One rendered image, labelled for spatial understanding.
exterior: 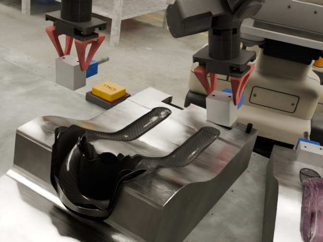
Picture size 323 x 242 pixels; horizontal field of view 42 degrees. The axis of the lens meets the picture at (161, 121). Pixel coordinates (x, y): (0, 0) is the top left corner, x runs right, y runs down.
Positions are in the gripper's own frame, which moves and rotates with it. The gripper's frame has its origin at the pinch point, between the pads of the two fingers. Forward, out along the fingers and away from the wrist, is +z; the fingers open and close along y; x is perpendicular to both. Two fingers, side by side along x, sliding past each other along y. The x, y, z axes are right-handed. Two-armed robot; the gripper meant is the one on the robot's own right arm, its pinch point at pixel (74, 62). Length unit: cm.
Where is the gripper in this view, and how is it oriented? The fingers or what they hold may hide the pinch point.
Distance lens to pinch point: 86.2
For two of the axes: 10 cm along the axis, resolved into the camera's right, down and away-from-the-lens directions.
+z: -1.4, 8.6, 4.9
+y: 8.3, 3.7, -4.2
